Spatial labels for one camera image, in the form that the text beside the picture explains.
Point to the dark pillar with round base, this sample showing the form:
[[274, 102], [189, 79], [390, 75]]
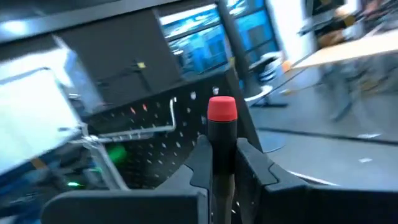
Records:
[[234, 40]]

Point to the black metal pegboard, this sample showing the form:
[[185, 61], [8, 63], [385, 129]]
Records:
[[161, 146]]

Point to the light wooden table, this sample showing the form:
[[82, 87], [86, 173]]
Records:
[[342, 49]]

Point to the grey round floor stand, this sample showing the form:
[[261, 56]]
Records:
[[273, 141]]

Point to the black shelving unit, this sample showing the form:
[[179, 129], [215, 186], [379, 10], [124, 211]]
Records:
[[124, 46]]

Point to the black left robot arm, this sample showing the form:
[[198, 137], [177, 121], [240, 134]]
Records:
[[37, 193]]

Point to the black red-capped screwdriver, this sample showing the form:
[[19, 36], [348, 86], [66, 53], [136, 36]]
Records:
[[222, 149]]

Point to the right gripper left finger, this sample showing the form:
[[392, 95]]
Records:
[[192, 174]]

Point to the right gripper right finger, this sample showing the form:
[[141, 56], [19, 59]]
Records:
[[255, 174]]

